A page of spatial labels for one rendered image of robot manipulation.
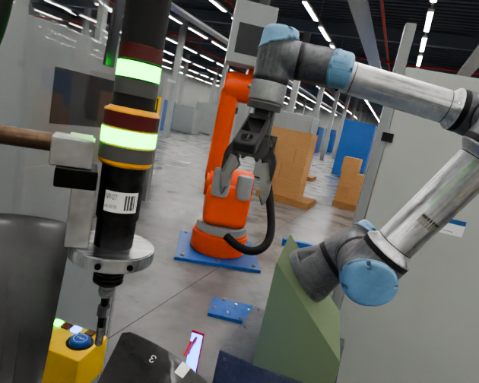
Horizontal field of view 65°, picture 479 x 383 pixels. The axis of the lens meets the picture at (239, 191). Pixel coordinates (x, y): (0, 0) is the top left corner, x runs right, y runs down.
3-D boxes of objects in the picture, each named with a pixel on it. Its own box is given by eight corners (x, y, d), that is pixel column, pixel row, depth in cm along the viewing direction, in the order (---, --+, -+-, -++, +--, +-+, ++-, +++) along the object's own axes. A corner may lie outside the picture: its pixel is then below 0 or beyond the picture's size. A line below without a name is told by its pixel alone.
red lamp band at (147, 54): (118, 55, 28) (121, 38, 27) (116, 59, 31) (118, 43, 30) (164, 67, 29) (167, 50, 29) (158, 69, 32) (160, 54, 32)
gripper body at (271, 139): (272, 162, 86) (285, 109, 84) (265, 164, 78) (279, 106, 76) (241, 154, 88) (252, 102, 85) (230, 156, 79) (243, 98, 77)
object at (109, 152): (97, 159, 28) (99, 144, 28) (97, 151, 32) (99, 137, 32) (156, 168, 30) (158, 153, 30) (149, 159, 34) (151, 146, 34)
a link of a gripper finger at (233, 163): (227, 191, 88) (249, 159, 85) (220, 194, 82) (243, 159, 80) (217, 183, 88) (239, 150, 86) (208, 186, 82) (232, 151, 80)
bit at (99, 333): (95, 349, 34) (103, 295, 33) (90, 343, 34) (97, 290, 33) (106, 346, 34) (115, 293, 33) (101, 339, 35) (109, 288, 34)
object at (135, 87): (114, 92, 28) (116, 75, 28) (112, 91, 31) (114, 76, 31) (159, 101, 29) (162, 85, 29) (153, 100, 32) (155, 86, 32)
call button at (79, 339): (65, 346, 78) (65, 339, 78) (77, 337, 82) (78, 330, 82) (81, 352, 77) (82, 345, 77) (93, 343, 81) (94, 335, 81)
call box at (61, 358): (7, 379, 79) (11, 334, 77) (42, 353, 89) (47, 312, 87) (72, 406, 76) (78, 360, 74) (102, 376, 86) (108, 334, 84)
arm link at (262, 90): (284, 83, 75) (245, 75, 76) (279, 106, 75) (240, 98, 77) (289, 88, 82) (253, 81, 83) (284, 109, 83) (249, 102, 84)
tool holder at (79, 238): (33, 272, 27) (48, 138, 26) (45, 238, 34) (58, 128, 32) (157, 276, 31) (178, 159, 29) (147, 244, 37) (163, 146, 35)
